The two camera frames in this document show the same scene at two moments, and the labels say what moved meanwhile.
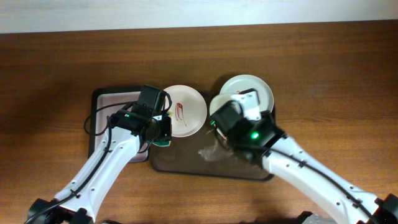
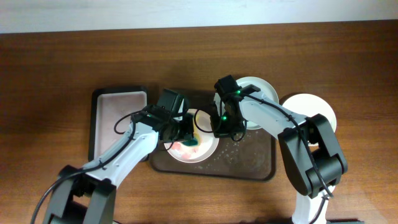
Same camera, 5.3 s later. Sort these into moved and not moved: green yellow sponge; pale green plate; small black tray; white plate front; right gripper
Moved: white plate front; green yellow sponge; right gripper
Not moved: small black tray; pale green plate
